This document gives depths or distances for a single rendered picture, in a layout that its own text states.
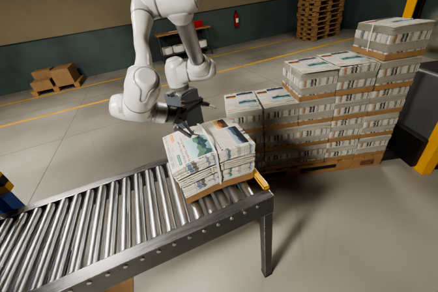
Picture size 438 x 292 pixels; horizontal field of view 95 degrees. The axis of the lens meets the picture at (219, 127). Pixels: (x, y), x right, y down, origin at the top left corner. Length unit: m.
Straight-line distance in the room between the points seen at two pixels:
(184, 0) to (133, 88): 0.57
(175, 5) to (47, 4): 7.16
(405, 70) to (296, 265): 1.62
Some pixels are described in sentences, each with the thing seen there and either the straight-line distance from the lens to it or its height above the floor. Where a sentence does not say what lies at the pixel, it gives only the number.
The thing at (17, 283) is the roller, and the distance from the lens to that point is 1.22.
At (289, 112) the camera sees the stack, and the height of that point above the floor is 0.75.
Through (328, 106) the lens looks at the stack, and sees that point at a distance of 1.87.
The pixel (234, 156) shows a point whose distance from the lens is 0.93.
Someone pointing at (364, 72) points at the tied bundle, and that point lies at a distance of 1.88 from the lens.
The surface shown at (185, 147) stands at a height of 1.04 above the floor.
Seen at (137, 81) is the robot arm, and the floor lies 1.42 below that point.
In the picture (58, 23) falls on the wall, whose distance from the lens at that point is 8.11.
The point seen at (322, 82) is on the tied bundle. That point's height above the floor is 0.97.
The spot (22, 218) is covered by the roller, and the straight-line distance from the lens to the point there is 1.50.
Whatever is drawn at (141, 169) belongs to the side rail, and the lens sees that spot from 1.32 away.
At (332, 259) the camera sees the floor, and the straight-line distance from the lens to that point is 1.82.
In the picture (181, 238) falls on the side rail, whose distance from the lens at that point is 0.96.
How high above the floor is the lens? 1.59
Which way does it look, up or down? 32 degrees down
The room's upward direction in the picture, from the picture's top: 9 degrees counter-clockwise
